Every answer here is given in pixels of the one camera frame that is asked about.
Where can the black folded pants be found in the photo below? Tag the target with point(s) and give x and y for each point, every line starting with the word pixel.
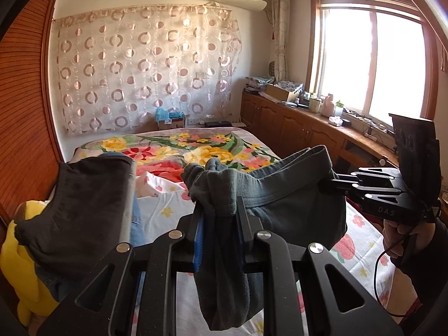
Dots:
pixel 73 213

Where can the blue item on headboard box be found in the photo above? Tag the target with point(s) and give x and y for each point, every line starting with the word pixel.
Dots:
pixel 167 120

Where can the teal blue denim shorts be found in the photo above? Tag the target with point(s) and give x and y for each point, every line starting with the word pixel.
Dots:
pixel 287 200

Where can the pink circle pattern curtain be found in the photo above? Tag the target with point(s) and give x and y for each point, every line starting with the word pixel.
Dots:
pixel 117 67

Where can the yellow plush toy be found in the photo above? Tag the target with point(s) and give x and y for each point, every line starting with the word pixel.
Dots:
pixel 35 302

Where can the cardboard box on cabinet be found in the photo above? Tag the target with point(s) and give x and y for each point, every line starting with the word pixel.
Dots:
pixel 280 94

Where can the person right hand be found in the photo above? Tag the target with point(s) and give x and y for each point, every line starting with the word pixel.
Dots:
pixel 395 236

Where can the long wooden side cabinet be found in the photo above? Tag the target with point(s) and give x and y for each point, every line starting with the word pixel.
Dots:
pixel 288 130

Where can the white patterned window drape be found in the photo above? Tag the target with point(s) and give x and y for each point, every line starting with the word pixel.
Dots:
pixel 280 11

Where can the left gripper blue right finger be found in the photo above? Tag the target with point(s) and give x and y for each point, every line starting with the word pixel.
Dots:
pixel 248 226

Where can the white cup on cabinet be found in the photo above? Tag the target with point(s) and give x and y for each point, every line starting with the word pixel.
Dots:
pixel 314 104

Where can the wooden framed window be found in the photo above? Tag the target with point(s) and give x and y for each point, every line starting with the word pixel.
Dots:
pixel 376 57

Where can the pink figurine on sill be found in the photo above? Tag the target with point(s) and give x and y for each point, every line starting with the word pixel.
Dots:
pixel 328 106

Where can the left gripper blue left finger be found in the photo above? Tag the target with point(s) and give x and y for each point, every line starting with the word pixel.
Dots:
pixel 198 240

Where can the blue folded jeans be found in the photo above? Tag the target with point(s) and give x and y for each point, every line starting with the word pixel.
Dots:
pixel 134 230

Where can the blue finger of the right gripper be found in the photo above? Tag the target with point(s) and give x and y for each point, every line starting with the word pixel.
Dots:
pixel 341 185
pixel 347 177

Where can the brown louvered wooden wardrobe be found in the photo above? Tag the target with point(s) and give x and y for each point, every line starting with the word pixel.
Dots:
pixel 30 153

